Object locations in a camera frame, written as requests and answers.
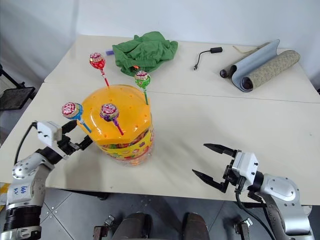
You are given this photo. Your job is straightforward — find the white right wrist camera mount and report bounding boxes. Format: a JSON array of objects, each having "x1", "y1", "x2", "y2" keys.
[{"x1": 231, "y1": 150, "x2": 260, "y2": 187}]

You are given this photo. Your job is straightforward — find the yellow tape strip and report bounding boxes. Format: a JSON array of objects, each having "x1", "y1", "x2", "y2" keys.
[{"x1": 0, "y1": 183, "x2": 11, "y2": 199}]

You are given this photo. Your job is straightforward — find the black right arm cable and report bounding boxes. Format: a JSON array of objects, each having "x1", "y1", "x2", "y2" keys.
[{"x1": 234, "y1": 191, "x2": 276, "y2": 240}]

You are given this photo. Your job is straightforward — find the dark rounded shape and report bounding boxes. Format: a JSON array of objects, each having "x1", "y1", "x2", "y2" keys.
[
  {"x1": 181, "y1": 211, "x2": 210, "y2": 240},
  {"x1": 116, "y1": 211, "x2": 154, "y2": 240}
]

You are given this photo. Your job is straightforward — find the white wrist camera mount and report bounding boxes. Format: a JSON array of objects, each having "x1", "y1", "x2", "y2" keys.
[
  {"x1": 35, "y1": 120, "x2": 70, "y2": 160},
  {"x1": 231, "y1": 150, "x2": 260, "y2": 187}
]

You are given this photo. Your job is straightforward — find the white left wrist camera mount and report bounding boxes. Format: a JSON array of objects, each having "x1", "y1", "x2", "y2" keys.
[{"x1": 35, "y1": 120, "x2": 70, "y2": 160}]

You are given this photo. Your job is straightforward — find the crumpled green cloth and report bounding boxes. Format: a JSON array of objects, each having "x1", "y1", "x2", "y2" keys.
[{"x1": 111, "y1": 31, "x2": 179, "y2": 77}]

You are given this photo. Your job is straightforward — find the beige string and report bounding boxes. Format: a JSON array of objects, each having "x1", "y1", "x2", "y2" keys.
[{"x1": 232, "y1": 42, "x2": 272, "y2": 54}]

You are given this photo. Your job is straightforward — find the rolled grey blue mat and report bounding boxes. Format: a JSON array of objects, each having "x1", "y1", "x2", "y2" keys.
[{"x1": 219, "y1": 38, "x2": 281, "y2": 92}]

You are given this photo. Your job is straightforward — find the black metal stand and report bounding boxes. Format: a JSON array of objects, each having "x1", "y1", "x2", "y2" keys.
[{"x1": 0, "y1": 63, "x2": 36, "y2": 112}]

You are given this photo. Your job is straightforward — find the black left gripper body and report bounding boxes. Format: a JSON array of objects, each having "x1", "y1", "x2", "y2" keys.
[{"x1": 56, "y1": 133, "x2": 78, "y2": 158}]

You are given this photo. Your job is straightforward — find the blue wrapped lollipop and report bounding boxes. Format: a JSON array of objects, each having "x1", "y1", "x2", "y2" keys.
[{"x1": 61, "y1": 101, "x2": 92, "y2": 134}]

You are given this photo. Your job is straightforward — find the metal bracket under table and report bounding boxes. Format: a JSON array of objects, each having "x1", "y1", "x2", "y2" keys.
[
  {"x1": 92, "y1": 214, "x2": 116, "y2": 240},
  {"x1": 233, "y1": 216, "x2": 254, "y2": 240}
]

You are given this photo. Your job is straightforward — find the red wrapped lollipop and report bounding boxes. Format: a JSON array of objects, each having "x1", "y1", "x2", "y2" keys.
[{"x1": 89, "y1": 52, "x2": 111, "y2": 89}]

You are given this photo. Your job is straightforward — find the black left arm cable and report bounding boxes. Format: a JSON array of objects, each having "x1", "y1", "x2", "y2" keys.
[{"x1": 14, "y1": 120, "x2": 38, "y2": 165}]

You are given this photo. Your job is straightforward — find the black adapter with short cable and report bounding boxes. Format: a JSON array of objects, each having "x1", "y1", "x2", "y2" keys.
[{"x1": 192, "y1": 46, "x2": 224, "y2": 72}]

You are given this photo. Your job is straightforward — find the purple wrapped lollipop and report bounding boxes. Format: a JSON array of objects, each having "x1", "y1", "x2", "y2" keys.
[{"x1": 99, "y1": 103, "x2": 125, "y2": 137}]

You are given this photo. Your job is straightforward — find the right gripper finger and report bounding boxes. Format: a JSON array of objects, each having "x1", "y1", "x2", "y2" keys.
[
  {"x1": 191, "y1": 169, "x2": 229, "y2": 194},
  {"x1": 203, "y1": 143, "x2": 238, "y2": 159}
]

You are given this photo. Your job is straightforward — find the rolled beige patterned mat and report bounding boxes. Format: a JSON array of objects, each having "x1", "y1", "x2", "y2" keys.
[{"x1": 240, "y1": 49, "x2": 301, "y2": 91}]

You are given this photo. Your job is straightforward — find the green wrapped lollipop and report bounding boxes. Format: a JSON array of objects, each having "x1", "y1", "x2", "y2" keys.
[{"x1": 134, "y1": 70, "x2": 152, "y2": 106}]

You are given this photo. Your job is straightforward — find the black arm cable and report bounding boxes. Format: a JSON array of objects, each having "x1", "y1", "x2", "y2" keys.
[
  {"x1": 14, "y1": 120, "x2": 38, "y2": 165},
  {"x1": 234, "y1": 191, "x2": 276, "y2": 240}
]

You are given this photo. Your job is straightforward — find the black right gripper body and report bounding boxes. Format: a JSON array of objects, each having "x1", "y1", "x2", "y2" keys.
[{"x1": 222, "y1": 149, "x2": 248, "y2": 195}]

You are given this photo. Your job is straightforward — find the lollipop jar with orange lid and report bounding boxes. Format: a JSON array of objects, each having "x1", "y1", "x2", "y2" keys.
[{"x1": 82, "y1": 84, "x2": 155, "y2": 168}]

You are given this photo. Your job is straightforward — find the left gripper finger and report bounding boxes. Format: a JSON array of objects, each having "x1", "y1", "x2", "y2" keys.
[
  {"x1": 61, "y1": 119, "x2": 79, "y2": 135},
  {"x1": 74, "y1": 135, "x2": 94, "y2": 152}
]

